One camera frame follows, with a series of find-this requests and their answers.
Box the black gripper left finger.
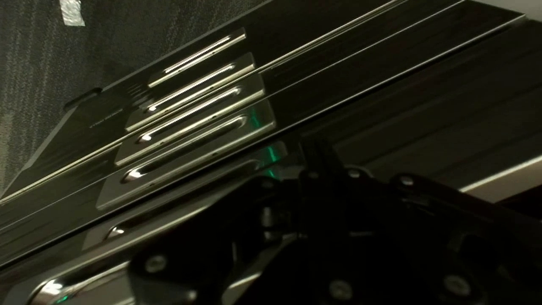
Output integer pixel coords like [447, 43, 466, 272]
[127, 138, 327, 305]

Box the white tape piece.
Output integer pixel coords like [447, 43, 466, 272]
[58, 0, 88, 29]

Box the grey tool cabinet wood top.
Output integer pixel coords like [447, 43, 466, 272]
[0, 0, 542, 305]

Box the grey metal cabinet drawer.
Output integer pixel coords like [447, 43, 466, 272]
[0, 160, 307, 305]

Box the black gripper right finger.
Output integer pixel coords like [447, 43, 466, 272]
[320, 138, 542, 305]

